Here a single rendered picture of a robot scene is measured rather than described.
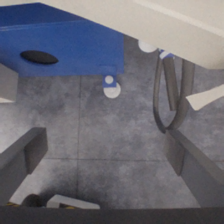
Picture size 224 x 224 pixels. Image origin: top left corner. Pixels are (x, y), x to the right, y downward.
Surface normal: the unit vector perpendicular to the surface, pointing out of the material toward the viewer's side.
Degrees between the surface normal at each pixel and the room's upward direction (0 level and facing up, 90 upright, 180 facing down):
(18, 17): 0
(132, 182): 0
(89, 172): 0
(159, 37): 90
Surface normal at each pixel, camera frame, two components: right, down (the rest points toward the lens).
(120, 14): -0.45, 0.89
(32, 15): -0.08, -0.14
